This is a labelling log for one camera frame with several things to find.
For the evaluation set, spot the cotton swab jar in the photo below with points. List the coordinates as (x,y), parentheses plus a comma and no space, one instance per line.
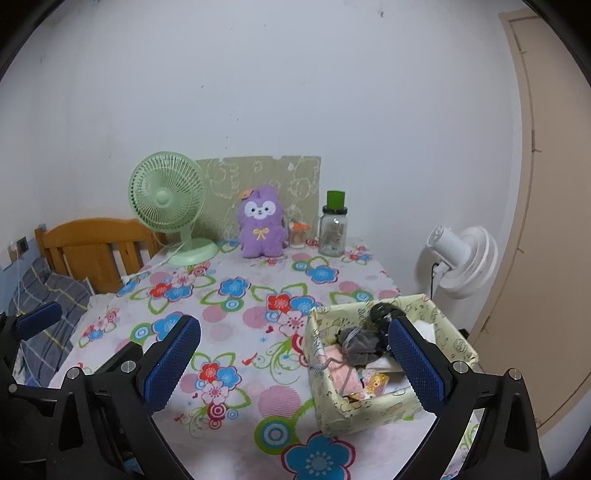
(298,240)

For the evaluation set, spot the cartoon tissue pack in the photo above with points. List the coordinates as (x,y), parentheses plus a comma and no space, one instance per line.
(376,383)

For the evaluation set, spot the pink packet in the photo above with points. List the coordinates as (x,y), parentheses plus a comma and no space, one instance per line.
(344,378)

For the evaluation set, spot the green desk fan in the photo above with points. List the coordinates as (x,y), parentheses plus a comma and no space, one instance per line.
(164,196)

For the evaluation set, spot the purple plush toy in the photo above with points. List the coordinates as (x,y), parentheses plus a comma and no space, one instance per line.
(261,235)

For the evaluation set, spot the glass jar with green lid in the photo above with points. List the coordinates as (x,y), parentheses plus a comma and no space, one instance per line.
(332,235)

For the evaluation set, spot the black plastic bag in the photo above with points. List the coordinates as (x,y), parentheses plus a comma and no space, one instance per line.
(383,313)

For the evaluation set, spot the white fan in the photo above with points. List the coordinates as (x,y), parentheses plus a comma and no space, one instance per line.
(475,258)

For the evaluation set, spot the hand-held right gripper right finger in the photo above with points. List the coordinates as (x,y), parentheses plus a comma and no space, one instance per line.
(415,364)

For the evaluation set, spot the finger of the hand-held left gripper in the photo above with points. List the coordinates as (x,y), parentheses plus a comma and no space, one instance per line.
(117,355)
(39,319)

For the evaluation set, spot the printed cardboard board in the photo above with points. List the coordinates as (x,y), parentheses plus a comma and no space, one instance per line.
(286,180)

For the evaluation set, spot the grey plaid pillow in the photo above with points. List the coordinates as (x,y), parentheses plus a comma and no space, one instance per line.
(64,290)

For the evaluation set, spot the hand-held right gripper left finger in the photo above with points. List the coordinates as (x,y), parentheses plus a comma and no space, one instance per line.
(173,364)

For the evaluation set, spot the yellow printed box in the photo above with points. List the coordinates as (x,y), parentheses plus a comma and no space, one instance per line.
(369,417)

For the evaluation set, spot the grey socks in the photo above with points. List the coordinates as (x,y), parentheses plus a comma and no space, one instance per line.
(364,344)

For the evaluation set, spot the beige door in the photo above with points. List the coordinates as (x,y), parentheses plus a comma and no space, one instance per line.
(554,207)

